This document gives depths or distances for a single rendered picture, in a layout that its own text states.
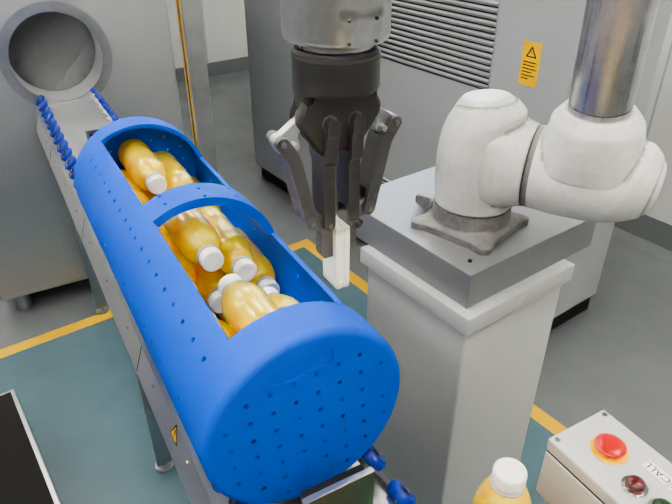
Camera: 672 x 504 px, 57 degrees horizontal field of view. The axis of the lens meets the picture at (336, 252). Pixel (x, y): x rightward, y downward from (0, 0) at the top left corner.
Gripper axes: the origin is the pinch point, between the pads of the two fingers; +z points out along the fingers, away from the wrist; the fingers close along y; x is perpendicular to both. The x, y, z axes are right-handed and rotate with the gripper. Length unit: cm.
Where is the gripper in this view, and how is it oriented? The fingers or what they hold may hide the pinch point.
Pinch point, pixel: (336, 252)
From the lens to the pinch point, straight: 61.5
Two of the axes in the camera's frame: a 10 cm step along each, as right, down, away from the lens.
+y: 8.7, -2.6, 4.2
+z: 0.0, 8.5, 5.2
